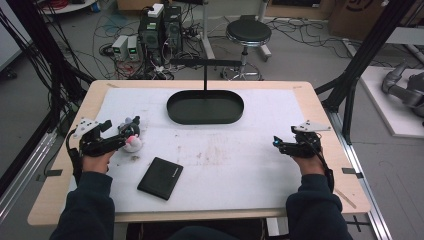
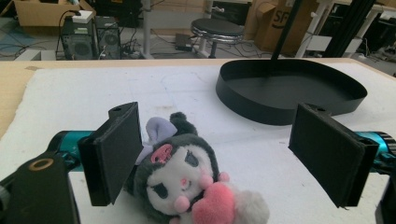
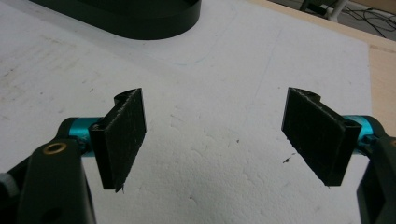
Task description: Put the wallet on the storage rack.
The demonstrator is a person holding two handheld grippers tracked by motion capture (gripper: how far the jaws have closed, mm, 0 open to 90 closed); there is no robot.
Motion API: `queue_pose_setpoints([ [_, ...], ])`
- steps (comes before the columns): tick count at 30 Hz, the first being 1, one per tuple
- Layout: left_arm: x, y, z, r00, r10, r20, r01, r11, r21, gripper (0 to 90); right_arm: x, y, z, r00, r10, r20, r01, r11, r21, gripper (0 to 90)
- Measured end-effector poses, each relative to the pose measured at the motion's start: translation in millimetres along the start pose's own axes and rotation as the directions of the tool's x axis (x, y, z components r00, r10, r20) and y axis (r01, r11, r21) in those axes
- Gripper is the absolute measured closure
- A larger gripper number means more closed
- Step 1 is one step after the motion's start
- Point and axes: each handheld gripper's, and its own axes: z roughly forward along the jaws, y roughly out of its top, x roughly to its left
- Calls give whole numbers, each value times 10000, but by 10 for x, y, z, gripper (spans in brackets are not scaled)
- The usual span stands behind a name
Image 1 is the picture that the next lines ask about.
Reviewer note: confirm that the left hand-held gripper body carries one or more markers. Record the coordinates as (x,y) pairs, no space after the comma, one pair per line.
(96,145)

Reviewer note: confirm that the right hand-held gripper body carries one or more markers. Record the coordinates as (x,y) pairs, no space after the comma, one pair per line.
(305,144)

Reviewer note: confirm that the white and pink plush toy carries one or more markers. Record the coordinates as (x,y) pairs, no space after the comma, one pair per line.
(134,144)

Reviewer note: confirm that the person's left hand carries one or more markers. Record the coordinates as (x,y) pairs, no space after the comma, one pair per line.
(96,162)

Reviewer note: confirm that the person's right hand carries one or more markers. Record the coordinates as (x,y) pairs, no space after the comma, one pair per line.
(311,165)

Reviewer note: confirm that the black tape strip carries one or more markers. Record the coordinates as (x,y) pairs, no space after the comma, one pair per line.
(53,173)
(351,171)

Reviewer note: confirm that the black wallet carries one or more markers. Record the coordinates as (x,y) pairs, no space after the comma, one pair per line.
(160,178)

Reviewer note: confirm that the white table mat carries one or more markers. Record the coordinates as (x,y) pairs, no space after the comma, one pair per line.
(216,160)

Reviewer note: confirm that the black oval tray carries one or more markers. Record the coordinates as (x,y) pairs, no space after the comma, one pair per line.
(205,108)

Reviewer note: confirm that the grey power supply unit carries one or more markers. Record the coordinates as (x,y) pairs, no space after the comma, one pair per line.
(133,48)
(120,46)

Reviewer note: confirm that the white platform board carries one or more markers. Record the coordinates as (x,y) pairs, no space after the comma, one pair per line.
(383,110)

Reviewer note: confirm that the black computer tower white top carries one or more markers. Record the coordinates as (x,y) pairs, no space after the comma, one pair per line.
(150,33)

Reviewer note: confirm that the black T-shaped stand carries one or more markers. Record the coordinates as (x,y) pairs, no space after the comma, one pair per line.
(205,62)

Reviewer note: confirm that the black round stool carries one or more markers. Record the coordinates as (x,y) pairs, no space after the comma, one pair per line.
(248,32)

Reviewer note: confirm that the white table leg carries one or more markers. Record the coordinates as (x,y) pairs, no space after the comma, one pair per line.
(206,33)

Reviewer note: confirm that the white round table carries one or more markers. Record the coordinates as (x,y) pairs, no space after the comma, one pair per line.
(66,6)

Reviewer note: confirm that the brown cardboard box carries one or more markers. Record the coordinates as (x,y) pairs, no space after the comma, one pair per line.
(353,16)

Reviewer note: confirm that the white board panel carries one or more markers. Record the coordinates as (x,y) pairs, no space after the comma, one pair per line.
(10,36)

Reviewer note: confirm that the aluminium rail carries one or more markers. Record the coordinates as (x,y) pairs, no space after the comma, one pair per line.
(363,186)
(23,173)

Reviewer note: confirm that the black metal frame post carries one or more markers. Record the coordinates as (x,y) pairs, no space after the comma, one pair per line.
(366,53)
(40,43)

